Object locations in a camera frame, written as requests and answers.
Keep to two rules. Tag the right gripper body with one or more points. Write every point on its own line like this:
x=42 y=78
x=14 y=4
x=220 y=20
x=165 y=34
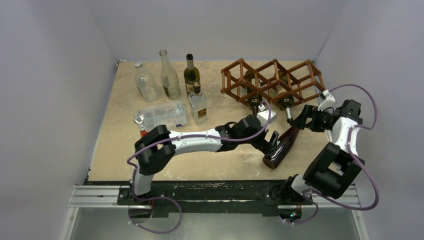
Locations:
x=311 y=118

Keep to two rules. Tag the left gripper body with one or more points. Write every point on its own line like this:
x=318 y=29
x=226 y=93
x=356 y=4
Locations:
x=260 y=143

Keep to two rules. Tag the red wine bottle gold cap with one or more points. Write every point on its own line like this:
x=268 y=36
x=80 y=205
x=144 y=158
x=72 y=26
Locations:
x=274 y=157

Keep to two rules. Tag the clear bottle black cap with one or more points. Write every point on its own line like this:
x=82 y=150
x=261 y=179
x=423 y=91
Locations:
x=198 y=104

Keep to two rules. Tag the dark bottle silver cap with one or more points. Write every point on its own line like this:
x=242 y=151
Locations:
x=191 y=74

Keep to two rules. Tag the clear glass bottle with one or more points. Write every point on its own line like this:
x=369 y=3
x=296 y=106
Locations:
x=169 y=77
x=146 y=83

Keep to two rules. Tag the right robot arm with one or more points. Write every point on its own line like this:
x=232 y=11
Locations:
x=333 y=169

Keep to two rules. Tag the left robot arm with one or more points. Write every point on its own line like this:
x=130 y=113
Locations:
x=155 y=149

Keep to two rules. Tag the green bottle silver neck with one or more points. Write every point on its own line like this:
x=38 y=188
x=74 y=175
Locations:
x=286 y=102

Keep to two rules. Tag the wooden wine rack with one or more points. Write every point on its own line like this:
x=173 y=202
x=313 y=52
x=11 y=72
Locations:
x=305 y=81

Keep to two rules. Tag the dark bottle black cap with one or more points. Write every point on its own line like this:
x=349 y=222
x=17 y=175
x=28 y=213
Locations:
x=254 y=101

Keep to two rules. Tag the clear plastic screw box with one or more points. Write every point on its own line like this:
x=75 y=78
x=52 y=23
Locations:
x=172 y=114

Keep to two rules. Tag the red adjustable wrench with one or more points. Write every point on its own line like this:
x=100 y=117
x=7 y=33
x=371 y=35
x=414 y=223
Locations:
x=139 y=120

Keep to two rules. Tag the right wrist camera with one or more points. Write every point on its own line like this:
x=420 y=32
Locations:
x=327 y=100

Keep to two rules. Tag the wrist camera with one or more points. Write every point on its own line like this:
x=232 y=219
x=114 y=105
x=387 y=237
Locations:
x=327 y=100
x=264 y=115

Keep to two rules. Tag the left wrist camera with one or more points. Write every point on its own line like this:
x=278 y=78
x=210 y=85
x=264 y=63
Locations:
x=264 y=115

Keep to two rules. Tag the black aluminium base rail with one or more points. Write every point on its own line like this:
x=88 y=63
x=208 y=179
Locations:
x=269 y=198

